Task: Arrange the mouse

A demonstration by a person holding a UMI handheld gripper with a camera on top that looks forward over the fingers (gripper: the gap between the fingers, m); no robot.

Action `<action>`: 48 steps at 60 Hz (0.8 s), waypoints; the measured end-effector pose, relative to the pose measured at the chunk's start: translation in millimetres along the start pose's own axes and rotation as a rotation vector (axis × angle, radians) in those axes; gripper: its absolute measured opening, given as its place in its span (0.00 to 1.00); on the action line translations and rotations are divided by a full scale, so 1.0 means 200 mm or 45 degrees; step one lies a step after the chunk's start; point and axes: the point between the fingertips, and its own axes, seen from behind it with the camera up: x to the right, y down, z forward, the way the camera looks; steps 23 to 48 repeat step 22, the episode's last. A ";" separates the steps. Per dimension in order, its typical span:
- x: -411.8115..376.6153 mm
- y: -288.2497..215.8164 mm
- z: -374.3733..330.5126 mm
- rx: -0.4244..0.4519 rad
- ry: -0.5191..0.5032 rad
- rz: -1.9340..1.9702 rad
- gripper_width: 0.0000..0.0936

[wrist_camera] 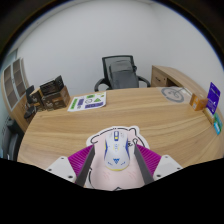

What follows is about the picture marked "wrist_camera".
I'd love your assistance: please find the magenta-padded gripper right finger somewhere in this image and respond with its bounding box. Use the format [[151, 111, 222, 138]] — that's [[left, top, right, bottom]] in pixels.
[[132, 138, 184, 185]]

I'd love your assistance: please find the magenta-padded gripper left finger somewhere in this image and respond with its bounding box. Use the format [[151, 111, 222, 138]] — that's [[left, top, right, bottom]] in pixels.
[[45, 144, 96, 188]]

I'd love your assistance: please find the white blue yellow computer mouse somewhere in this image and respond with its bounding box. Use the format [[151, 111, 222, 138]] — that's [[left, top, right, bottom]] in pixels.
[[103, 129, 130, 172]]

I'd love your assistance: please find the pink pig-shaped mouse pad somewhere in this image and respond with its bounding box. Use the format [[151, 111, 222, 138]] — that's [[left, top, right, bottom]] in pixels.
[[84, 125, 151, 192]]

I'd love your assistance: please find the white green blue sticker sheet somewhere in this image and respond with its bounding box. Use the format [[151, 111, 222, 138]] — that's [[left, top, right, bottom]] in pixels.
[[67, 91, 108, 113]]

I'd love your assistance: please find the round white grey pad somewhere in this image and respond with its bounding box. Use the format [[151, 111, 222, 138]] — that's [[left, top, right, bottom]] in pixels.
[[160, 86, 185, 104]]

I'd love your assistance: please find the black leather sofa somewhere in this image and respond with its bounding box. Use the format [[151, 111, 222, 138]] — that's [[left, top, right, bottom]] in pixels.
[[1, 118, 24, 161]]

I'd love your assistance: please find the small orange box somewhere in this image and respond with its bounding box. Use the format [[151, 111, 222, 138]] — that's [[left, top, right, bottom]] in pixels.
[[189, 93, 209, 112]]

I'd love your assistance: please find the small teal box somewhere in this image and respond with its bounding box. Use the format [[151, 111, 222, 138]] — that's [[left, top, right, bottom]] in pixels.
[[212, 113, 224, 136]]

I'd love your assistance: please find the dark cardboard box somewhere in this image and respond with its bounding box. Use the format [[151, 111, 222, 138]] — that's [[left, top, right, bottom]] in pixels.
[[39, 75, 65, 98]]

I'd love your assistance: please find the wooden side desk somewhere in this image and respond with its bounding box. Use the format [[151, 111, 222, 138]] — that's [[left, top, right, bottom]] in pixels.
[[150, 64, 208, 98]]

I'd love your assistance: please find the black mesh office chair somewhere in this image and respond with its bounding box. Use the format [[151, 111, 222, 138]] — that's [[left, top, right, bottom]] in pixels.
[[93, 55, 152, 93]]

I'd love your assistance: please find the wooden shelf unit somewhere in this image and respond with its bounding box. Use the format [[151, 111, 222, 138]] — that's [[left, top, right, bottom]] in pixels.
[[0, 58, 34, 133]]

